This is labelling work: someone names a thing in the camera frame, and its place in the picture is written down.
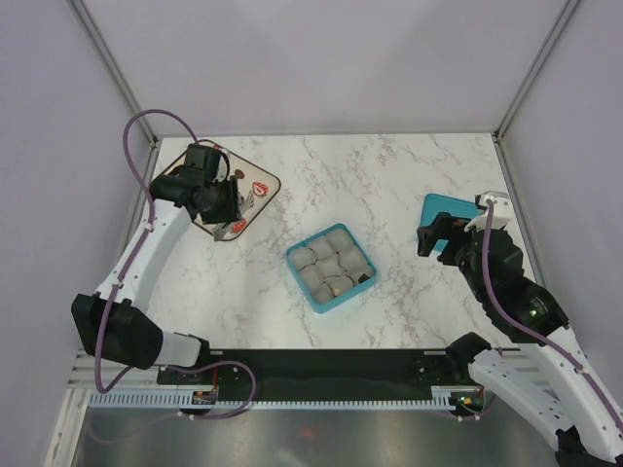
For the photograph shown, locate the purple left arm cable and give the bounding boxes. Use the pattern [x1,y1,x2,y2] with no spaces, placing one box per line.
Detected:
[87,108,257,445]

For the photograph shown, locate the metal tongs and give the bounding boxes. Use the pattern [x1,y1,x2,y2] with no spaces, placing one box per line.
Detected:
[212,191,254,241]

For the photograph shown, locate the teal chocolate box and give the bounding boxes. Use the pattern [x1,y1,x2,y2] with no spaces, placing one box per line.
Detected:
[285,223,378,314]

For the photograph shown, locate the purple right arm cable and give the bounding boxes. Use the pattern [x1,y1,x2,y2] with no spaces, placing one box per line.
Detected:
[480,198,623,439]

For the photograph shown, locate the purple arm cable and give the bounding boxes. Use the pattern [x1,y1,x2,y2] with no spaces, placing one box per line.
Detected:
[480,198,623,439]
[87,108,257,445]

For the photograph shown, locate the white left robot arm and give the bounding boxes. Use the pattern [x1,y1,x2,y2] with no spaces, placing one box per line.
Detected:
[71,143,241,383]

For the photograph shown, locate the teal box lid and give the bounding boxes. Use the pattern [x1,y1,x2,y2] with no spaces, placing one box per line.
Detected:
[420,193,480,227]

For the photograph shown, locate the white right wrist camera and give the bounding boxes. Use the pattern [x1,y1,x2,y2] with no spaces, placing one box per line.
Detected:
[464,191,514,232]

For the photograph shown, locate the strawberry print tray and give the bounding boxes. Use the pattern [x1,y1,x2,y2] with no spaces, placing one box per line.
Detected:
[149,139,281,242]

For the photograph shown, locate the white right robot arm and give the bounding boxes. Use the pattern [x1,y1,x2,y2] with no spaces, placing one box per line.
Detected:
[417,208,622,466]

